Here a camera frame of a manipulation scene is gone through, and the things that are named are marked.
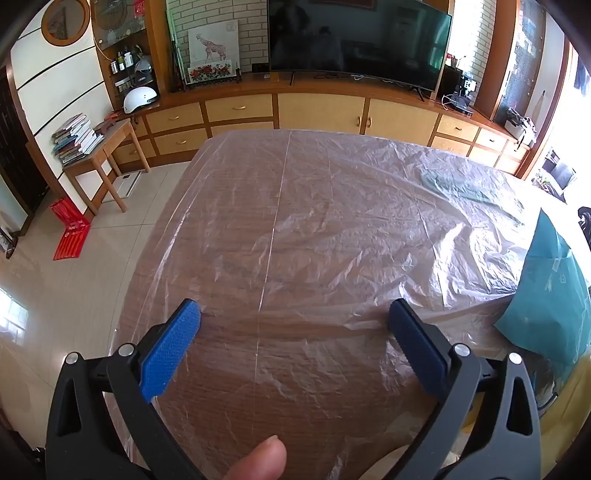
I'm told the black desktop device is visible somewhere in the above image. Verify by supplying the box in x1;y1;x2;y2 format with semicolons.
441;65;475;114

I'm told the stack of books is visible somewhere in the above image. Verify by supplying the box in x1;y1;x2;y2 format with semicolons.
52;113;105;166

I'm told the red flower picture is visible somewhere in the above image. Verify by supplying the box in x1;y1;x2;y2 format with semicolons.
186;62;237;84

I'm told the small wooden side table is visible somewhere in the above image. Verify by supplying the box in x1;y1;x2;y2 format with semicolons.
62;119;151;216

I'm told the white bathroom scale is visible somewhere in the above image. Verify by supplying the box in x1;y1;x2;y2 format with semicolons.
102;170;144;204

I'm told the black flat television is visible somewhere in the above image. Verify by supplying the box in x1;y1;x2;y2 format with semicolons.
268;0;453;90

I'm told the teal cloth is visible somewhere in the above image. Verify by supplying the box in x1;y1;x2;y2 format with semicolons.
419;170;525;224

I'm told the giraffe picture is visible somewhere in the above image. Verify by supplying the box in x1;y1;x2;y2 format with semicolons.
188;19;240;66

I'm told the clear plastic table sheet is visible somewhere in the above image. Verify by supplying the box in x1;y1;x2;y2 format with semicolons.
113;129;573;480

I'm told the person's left hand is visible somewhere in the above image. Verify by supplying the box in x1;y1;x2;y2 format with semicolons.
224;435;288;480

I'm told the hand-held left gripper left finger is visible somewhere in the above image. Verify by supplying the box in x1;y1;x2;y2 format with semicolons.
45;298;208;480

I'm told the red bag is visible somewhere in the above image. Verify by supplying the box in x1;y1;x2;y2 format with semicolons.
50;198;92;261

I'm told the white helmet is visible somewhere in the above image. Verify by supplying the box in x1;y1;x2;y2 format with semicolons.
123;86;160;114

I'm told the wooden cabinet unit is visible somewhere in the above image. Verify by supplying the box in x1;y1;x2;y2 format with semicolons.
111;69;539;178

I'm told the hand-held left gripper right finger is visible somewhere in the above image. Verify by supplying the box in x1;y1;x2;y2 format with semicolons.
388;299;542;480

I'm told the teal plastic bag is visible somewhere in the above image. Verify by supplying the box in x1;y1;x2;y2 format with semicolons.
494;208;591;365

